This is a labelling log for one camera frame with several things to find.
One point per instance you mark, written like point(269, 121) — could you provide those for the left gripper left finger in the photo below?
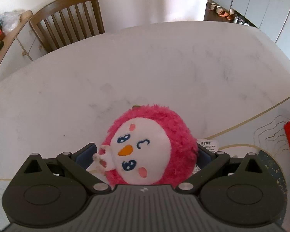
point(75, 166)

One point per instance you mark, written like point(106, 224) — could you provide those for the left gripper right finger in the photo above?
point(212, 165)

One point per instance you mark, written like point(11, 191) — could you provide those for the pink fluffy plush toy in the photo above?
point(147, 145)

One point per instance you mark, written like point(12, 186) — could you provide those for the barcode hang tag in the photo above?
point(209, 149)

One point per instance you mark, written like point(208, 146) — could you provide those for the white side cabinet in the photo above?
point(21, 47)

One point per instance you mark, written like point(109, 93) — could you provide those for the far wooden chair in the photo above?
point(63, 22)

